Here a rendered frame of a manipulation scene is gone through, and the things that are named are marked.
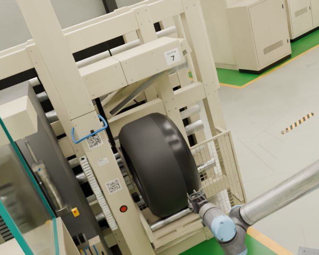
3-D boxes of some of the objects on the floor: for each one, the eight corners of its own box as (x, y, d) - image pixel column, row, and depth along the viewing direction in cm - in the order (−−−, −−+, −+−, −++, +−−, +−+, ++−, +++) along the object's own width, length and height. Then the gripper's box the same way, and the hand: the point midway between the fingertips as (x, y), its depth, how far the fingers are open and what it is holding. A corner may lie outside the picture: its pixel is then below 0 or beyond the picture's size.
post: (166, 333, 229) (-18, -73, 128) (160, 316, 241) (-13, -66, 140) (183, 323, 231) (15, -82, 131) (176, 307, 243) (17, -74, 143)
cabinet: (259, 75, 610) (246, 5, 560) (238, 72, 657) (225, 8, 607) (292, 57, 643) (283, -10, 593) (270, 55, 690) (260, -7, 639)
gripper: (213, 198, 145) (194, 180, 165) (195, 207, 143) (177, 188, 163) (218, 214, 147) (199, 195, 167) (200, 223, 145) (183, 203, 165)
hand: (191, 198), depth 165 cm, fingers closed
